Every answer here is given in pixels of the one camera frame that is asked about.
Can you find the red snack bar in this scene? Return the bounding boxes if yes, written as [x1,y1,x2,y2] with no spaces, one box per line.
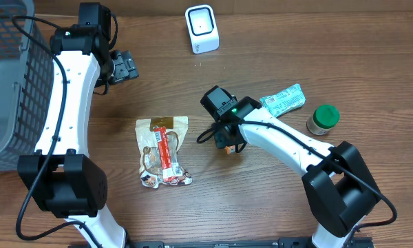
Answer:
[153,127,182,182]

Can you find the white barcode scanner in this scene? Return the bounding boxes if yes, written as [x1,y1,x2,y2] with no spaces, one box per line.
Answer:
[184,4,220,54]

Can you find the teal snack packet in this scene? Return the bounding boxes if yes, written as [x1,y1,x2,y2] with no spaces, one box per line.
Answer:
[260,83,306,117]

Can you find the green lid jar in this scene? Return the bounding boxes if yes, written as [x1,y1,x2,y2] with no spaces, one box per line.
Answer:
[306,105,340,136]

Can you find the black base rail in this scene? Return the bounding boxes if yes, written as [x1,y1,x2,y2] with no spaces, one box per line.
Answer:
[127,236,374,248]

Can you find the beige cookie bag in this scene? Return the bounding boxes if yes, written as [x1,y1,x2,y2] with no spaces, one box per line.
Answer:
[135,116,192,189]

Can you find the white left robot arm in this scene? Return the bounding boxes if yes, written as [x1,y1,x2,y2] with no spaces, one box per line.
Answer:
[17,2,138,247]

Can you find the orange small carton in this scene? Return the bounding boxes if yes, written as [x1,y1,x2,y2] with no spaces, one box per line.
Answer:
[225,145,236,154]

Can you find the grey plastic mesh basket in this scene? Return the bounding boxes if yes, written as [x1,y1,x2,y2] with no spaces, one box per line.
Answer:
[0,0,54,171]

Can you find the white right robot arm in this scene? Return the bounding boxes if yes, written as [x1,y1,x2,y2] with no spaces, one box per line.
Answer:
[197,86,379,247]

